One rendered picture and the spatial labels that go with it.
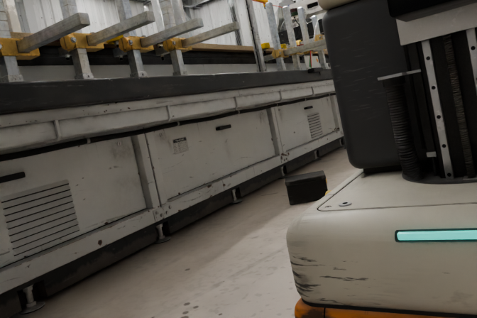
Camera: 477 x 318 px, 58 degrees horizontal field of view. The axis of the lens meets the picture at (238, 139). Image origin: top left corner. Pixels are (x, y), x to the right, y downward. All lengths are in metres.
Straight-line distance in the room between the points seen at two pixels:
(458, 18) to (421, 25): 0.06
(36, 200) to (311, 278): 1.08
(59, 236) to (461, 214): 1.32
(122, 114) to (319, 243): 1.01
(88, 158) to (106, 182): 0.13
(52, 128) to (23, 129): 0.09
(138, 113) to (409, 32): 1.06
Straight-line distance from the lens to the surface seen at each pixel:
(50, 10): 10.96
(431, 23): 0.92
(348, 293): 0.80
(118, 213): 1.85
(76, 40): 1.51
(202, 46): 2.33
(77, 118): 1.48
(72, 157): 1.73
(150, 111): 1.71
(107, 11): 12.06
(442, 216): 0.74
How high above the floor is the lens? 0.48
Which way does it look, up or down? 3 degrees down
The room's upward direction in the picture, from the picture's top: 12 degrees counter-clockwise
